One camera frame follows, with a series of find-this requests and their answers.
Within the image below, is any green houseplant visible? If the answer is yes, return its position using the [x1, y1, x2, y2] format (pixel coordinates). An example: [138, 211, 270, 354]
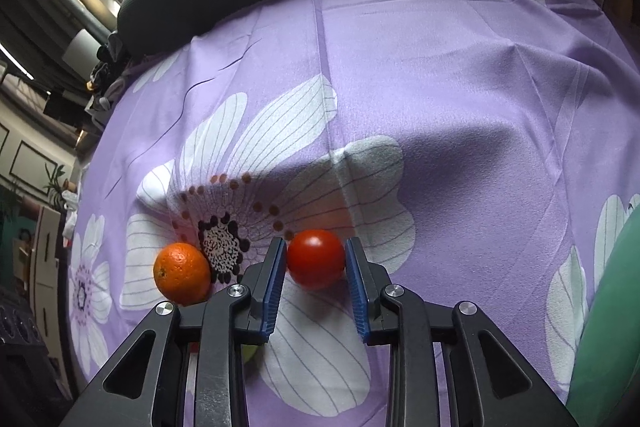
[42, 162, 68, 202]

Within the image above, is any red tomato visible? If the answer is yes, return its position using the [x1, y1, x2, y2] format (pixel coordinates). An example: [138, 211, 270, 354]
[286, 229, 347, 290]

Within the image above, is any white cabinet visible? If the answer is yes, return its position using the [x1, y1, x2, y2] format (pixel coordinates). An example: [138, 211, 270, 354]
[27, 204, 66, 323]

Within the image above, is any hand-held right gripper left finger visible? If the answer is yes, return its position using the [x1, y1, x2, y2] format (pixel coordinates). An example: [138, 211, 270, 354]
[60, 236, 288, 427]

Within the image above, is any purple floral cloth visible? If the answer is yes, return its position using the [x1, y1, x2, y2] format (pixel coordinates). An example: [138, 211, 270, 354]
[62, 0, 640, 427]

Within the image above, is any framed wall picture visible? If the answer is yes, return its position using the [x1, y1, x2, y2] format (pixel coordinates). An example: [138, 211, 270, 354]
[7, 139, 51, 195]

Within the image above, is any dark floral clothes heap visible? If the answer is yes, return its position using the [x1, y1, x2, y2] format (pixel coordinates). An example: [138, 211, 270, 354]
[87, 32, 132, 112]

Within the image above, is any white cylindrical object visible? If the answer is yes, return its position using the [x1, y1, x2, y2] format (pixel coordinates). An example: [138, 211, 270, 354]
[62, 29, 103, 70]

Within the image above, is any orange with dimpled peel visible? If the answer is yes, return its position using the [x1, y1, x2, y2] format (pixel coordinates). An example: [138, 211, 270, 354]
[153, 243, 212, 306]

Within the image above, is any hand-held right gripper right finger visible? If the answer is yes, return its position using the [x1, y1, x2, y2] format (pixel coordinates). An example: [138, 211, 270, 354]
[345, 236, 581, 427]

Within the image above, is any black appliance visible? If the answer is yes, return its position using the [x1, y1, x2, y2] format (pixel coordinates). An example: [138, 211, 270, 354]
[0, 292, 66, 427]

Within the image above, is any green plastic bowl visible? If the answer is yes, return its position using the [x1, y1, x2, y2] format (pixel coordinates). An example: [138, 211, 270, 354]
[565, 207, 640, 427]

